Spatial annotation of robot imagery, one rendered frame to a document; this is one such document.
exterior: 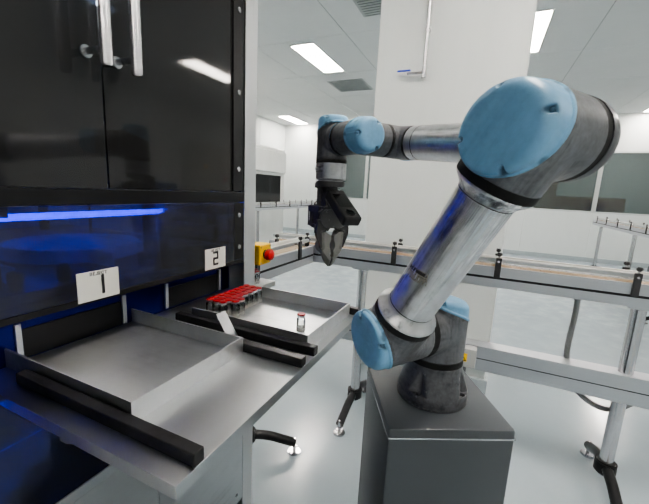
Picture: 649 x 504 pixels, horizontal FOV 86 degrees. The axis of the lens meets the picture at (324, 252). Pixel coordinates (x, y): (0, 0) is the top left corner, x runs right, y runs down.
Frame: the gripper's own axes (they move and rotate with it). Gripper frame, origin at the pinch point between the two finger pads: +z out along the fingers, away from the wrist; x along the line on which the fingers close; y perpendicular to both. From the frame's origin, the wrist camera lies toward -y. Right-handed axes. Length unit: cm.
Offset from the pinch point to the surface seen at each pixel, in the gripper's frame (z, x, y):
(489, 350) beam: 51, -97, 20
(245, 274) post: 10.9, 12.3, 35.2
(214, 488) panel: 79, 25, 26
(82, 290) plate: 3, 53, 3
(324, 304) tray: 15.3, -4.7, 10.7
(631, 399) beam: 60, -130, -21
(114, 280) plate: 2.9, 47.7, 7.4
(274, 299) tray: 16.9, 5.9, 24.5
